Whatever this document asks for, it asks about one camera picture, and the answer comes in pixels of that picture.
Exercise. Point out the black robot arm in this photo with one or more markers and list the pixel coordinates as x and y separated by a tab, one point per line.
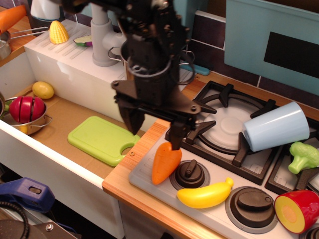
148	19

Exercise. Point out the light blue plastic cup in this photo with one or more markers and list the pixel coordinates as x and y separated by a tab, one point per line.
280	126

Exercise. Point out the teal utensil handle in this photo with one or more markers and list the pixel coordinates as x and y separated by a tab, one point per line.
197	69

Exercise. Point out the black left burner grate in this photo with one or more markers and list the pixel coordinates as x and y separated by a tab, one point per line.
219	137

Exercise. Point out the white cup upside down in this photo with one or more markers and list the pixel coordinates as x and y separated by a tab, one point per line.
45	10

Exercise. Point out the blue clamp tool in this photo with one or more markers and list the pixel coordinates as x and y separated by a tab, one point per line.
28	193

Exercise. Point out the dark left stove knob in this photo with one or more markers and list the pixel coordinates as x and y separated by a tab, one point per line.
190	174

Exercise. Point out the black burner grate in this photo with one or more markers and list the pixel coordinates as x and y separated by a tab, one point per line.
219	137
281	180

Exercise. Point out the yellow toy banana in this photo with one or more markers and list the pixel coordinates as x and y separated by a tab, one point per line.
206	197

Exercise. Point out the yellow toy lemon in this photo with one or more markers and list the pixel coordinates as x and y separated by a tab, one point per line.
43	90

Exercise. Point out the green toy broccoli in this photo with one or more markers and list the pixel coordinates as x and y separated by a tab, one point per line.
304	156

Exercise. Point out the yellow toy corn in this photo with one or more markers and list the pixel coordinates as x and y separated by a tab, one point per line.
58	33

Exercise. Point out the purple toy eggplant slice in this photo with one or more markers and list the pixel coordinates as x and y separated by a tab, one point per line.
84	40

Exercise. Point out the steel pan with handle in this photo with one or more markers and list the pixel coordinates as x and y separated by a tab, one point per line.
6	37

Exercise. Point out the stainless steel pot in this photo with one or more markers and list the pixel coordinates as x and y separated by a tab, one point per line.
118	53

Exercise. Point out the dark middle stove knob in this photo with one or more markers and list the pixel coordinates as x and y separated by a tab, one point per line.
251	210

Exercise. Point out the green plastic cutting board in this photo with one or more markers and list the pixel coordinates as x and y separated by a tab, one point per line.
102	139

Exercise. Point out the large orange toy carrot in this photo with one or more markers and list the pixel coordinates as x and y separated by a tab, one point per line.
10	17

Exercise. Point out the grey toy faucet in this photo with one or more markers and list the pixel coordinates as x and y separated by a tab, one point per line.
104	37

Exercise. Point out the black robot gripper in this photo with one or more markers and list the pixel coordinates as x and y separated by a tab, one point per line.
154	89

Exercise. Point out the red toy apple half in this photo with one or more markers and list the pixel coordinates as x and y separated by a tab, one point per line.
297	211

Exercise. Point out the small steel colander bowl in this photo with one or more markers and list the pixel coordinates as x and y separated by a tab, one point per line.
27	128

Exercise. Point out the red sliced toy fruit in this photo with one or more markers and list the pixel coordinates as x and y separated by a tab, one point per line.
25	109

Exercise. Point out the dark stove knob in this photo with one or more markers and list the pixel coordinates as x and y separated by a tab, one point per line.
190	174
251	210

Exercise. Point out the black right burner grate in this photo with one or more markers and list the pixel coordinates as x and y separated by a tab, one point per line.
281	180

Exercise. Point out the teal toy microwave door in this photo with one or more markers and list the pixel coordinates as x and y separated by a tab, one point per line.
274	41

